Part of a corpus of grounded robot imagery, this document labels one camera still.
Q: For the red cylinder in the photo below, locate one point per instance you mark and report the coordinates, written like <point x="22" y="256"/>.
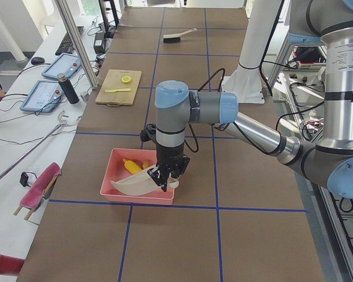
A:
<point x="10" y="266"/>

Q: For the yellow toy lemon slice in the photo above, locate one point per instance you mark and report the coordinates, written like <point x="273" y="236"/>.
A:
<point x="126" y="79"/>

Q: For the lower blue teach pendant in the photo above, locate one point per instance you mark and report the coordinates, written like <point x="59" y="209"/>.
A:
<point x="43" y="97"/>

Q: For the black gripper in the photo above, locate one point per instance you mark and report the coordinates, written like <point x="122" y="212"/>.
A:
<point x="170" y="154"/>

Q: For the tan toy ginger root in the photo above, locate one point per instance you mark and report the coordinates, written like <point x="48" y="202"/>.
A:
<point x="145" y="164"/>

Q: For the beige hand brush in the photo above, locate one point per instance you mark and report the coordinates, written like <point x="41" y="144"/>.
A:
<point x="176" y="37"/>

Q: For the black computer mouse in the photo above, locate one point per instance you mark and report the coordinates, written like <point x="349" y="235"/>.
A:
<point x="37" y="60"/>

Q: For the pink plastic bin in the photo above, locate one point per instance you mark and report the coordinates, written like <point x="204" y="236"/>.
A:
<point x="115" y="171"/>

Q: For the black keyboard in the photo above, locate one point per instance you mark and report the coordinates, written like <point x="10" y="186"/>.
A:
<point x="66" y="46"/>

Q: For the blue teach pendant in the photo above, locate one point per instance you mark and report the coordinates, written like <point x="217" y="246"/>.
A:
<point x="43" y="97"/>
<point x="65" y="63"/>

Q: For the black power adapter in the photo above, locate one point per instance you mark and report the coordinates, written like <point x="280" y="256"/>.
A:
<point x="99" y="43"/>

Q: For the beige plastic dustpan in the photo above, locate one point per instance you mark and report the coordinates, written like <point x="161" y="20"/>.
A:
<point x="137" y="184"/>

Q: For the bamboo cutting board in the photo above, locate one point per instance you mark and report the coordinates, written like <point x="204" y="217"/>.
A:
<point x="113" y="81"/>

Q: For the upper blue teach pendant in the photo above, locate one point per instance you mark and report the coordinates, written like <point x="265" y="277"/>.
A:
<point x="65" y="63"/>

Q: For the aluminium frame post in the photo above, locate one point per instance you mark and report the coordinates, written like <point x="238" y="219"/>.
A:
<point x="72" y="31"/>

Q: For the black water bottle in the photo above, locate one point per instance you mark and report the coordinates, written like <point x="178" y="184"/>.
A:
<point x="68" y="89"/>

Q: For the yellow plastic toy knife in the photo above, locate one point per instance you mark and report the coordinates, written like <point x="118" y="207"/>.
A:
<point x="117" y="90"/>

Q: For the yellow toy corn cob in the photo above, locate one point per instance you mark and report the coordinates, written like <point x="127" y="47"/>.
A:
<point x="131" y="166"/>

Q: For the pink cloth on stand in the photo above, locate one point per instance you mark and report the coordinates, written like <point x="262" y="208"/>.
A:
<point x="33" y="198"/>

